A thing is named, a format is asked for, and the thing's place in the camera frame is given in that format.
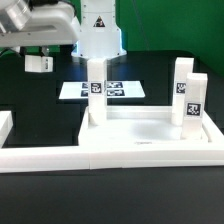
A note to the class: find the white desk top tray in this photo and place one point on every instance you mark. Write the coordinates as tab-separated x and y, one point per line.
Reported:
141	125

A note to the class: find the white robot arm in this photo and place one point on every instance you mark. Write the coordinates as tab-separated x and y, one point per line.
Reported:
99	35

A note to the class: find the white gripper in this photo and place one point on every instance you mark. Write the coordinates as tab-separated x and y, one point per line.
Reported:
38	25

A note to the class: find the white U-shaped fence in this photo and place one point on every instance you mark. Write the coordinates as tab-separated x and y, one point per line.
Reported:
33	159

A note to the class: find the fiducial marker plate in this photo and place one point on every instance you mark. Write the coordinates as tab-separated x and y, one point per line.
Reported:
115	89

